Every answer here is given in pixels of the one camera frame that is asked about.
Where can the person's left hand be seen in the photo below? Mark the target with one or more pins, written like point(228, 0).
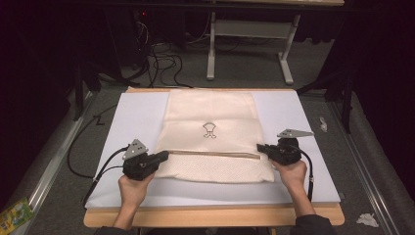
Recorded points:
point(133, 192)

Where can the black stand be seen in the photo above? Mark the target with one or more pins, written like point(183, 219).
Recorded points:
point(347, 104)
point(78, 98)

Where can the metal floor rail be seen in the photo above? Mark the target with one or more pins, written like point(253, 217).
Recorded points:
point(55, 160)
point(362, 169)

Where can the white board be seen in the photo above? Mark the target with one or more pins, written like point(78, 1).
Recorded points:
point(137, 111)

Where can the wooden table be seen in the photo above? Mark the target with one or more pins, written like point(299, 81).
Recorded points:
point(212, 217)

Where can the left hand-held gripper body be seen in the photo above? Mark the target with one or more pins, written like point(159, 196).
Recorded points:
point(138, 168)

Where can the crumpled white paper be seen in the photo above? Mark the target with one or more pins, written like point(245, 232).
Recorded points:
point(367, 220)

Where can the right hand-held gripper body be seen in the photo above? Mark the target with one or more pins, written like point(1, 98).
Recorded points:
point(287, 153)

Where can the green packet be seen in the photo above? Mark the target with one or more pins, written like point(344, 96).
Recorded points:
point(14, 217)

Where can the white desk frame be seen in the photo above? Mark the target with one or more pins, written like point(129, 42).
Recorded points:
point(251, 29)

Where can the person's right hand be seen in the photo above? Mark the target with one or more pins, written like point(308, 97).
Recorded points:
point(293, 178)

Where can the small clear wrapper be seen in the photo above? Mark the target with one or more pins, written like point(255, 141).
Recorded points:
point(323, 124)

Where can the cream zippered laundry bag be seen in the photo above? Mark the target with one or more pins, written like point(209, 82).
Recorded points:
point(212, 114)

